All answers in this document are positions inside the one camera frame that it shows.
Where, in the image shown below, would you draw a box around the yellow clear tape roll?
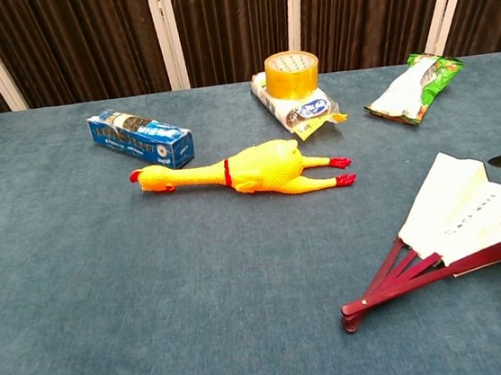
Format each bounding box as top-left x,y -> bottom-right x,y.
262,48 -> 324,104

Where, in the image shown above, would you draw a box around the blue felt table cover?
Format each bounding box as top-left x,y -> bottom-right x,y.
0,51 -> 501,375

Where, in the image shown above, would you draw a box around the green white snack bag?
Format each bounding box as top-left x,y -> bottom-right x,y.
357,47 -> 470,132

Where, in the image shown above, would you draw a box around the paper folding fan red ribs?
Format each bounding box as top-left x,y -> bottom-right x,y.
323,145 -> 501,335

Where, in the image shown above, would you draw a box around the white snack packet yellow tab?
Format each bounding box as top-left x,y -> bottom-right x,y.
249,62 -> 351,147

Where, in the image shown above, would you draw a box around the dark brown pleated curtain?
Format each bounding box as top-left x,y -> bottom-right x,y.
0,0 -> 501,120

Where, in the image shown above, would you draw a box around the blue cookie box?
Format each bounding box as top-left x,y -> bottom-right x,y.
85,99 -> 198,179

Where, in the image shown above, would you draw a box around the yellow rubber chicken toy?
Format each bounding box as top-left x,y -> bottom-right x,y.
127,129 -> 359,213

